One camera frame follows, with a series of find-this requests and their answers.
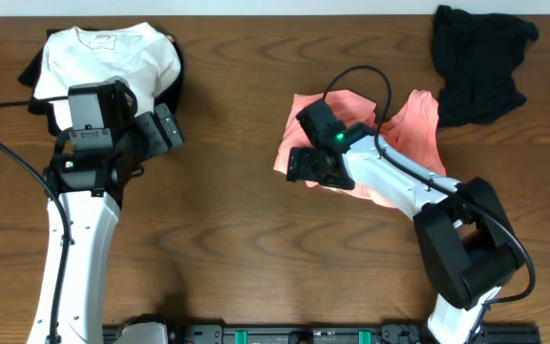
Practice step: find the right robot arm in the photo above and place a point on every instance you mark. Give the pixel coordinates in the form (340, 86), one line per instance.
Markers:
(468, 249)

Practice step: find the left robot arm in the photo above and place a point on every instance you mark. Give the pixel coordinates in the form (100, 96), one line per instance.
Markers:
(92, 161)

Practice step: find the black crumpled garment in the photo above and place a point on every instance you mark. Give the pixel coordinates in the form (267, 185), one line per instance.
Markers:
(476, 55)

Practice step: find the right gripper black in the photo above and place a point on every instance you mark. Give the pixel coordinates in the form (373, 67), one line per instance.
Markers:
(299, 167)

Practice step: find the pink t-shirt with brown print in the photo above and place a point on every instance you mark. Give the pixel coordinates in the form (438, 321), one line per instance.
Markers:
(412, 131)

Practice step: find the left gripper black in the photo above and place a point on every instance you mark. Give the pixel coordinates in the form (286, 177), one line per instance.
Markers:
(156, 142)

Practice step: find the white t-shirt with pixel camera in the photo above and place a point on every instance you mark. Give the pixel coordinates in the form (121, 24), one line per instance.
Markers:
(108, 62)

